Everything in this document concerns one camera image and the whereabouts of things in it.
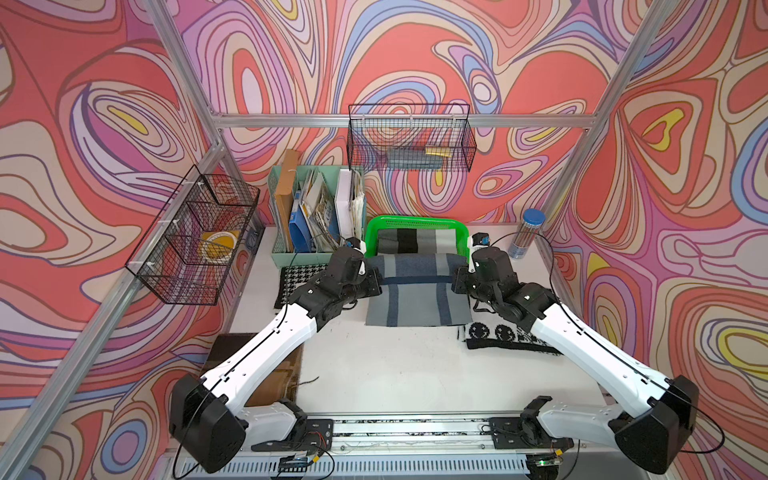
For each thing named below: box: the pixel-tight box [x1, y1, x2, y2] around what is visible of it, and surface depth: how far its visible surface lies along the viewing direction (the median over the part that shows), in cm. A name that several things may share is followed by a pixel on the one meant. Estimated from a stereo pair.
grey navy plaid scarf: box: [366, 253, 473, 327], surface depth 80 cm
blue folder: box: [289, 205, 316, 253], surface depth 96 cm
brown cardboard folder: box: [275, 149, 300, 253], surface depth 93 cm
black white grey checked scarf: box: [376, 228, 457, 254], surface depth 113 cm
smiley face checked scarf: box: [464, 323, 564, 356], surface depth 88 cm
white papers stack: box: [334, 168, 365, 247], surface depth 96 cm
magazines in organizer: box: [299, 168, 340, 252], surface depth 100 cm
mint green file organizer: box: [267, 166, 367, 269], surface depth 98 cm
